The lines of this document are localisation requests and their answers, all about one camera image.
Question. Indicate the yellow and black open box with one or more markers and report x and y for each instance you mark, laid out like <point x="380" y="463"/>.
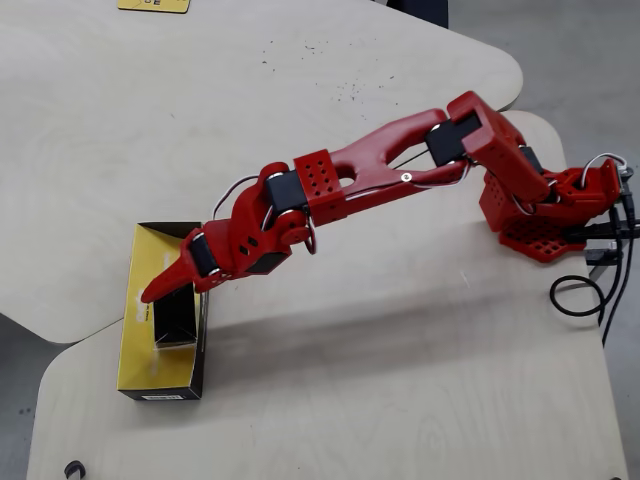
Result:
<point x="135" y="360"/>

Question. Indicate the small glossy black box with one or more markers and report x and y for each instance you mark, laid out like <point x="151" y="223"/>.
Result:
<point x="175" y="320"/>

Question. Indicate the yellow card with black print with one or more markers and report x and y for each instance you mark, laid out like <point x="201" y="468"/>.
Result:
<point x="170" y="5"/>

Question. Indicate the dark chair part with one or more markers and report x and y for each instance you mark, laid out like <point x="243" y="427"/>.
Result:
<point x="420" y="9"/>

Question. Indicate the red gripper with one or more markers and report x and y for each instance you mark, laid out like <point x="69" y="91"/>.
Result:
<point x="204" y="260"/>

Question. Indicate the red robot arm with base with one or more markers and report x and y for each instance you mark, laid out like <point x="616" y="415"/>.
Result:
<point x="380" y="145"/>

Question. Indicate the black table clamp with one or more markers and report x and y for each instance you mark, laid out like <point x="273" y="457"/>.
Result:
<point x="602" y="256"/>

